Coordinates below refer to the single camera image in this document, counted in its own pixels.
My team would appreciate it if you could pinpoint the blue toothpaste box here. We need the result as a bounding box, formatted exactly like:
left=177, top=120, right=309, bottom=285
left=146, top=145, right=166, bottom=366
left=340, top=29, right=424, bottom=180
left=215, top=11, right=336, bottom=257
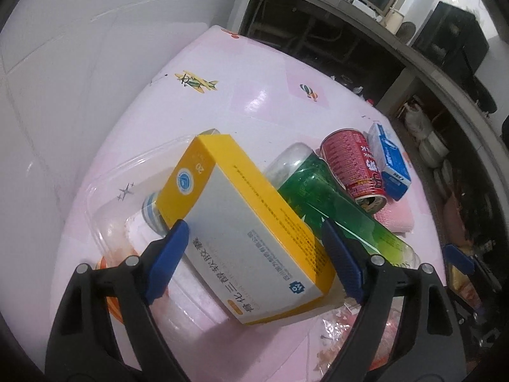
left=366, top=123, right=411, bottom=202

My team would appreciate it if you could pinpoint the pink mesh sponge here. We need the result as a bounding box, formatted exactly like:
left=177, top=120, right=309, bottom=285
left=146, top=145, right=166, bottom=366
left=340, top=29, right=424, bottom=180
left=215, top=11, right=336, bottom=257
left=374, top=197, right=415, bottom=233

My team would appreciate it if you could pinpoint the black microwave oven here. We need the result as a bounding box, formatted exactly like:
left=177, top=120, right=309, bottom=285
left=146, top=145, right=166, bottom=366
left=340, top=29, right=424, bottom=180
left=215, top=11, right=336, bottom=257
left=411, top=2, right=490, bottom=84

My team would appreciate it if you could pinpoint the red drink can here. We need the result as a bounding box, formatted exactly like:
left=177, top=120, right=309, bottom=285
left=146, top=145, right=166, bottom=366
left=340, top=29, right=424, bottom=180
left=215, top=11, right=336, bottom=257
left=320, top=128, right=387, bottom=212

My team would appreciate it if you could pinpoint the black wok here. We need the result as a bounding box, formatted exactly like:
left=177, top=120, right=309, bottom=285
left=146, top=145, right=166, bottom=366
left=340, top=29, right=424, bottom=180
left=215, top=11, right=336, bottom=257
left=473, top=80, right=498, bottom=112

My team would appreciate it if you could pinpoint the yellow white medicine box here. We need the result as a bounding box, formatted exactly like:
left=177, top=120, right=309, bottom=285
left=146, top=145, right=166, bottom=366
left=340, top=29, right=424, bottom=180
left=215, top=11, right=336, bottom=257
left=156, top=133, right=338, bottom=326

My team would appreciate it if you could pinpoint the white mug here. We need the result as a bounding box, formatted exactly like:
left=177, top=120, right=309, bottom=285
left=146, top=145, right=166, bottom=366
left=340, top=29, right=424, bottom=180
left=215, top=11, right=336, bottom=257
left=384, top=8, right=404, bottom=34

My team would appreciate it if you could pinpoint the concrete kitchen counter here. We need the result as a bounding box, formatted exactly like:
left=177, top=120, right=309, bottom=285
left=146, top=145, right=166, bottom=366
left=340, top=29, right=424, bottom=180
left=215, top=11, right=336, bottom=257
left=247, top=0, right=509, bottom=160

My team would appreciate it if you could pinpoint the clear plastic container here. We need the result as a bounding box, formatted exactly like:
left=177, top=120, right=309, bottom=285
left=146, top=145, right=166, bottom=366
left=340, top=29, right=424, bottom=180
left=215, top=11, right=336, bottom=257
left=88, top=128, right=239, bottom=319

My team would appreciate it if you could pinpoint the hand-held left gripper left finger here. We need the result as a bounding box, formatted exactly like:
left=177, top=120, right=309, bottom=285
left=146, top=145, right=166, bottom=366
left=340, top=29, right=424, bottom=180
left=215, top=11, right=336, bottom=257
left=47, top=219, right=191, bottom=382

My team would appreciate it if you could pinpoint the pink printed tablecloth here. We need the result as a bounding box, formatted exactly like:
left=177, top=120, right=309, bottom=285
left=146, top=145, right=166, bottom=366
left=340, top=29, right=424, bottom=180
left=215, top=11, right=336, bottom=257
left=52, top=26, right=450, bottom=382

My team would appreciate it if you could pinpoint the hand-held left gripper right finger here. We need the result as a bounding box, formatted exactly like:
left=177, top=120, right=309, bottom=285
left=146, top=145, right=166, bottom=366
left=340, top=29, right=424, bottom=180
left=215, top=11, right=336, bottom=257
left=317, top=218, right=467, bottom=382

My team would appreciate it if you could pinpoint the white knotted plastic bag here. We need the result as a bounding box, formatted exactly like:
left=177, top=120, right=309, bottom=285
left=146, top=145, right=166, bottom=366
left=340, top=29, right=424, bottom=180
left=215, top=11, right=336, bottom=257
left=403, top=101, right=425, bottom=128

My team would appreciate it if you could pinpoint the green plastic bottle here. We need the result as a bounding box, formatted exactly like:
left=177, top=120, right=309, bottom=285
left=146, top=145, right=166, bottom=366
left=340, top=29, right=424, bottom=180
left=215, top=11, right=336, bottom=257
left=264, top=142, right=421, bottom=271

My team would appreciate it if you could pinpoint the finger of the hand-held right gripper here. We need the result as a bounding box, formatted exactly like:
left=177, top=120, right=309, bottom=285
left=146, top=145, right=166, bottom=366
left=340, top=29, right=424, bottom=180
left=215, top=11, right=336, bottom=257
left=443, top=244, right=502, bottom=299

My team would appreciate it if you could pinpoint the clear printed plastic wrapper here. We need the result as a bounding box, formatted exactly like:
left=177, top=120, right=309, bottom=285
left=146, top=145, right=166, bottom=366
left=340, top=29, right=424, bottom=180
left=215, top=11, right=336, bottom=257
left=314, top=302, right=402, bottom=371

